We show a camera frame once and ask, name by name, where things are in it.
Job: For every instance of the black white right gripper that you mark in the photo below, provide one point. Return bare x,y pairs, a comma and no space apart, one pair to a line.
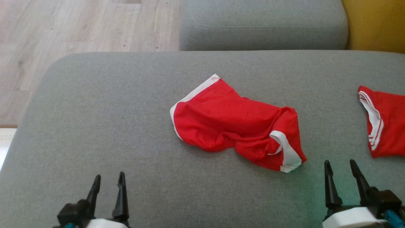
354,218

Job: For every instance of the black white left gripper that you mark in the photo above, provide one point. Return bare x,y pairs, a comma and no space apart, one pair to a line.
76,215

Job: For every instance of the yellow sofa back cushion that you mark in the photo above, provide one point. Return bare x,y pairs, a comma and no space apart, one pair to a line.
376,22

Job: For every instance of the red Bulls 23 jersey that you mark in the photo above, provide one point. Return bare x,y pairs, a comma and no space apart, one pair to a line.
394,123

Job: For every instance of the red shorts with white trim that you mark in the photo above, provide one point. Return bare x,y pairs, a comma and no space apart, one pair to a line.
227,120

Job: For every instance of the large grey sofa chaise seat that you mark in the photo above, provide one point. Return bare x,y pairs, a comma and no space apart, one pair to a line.
110,110

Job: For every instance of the grey sofa seat cushion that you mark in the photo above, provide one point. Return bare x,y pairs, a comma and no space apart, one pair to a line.
262,22

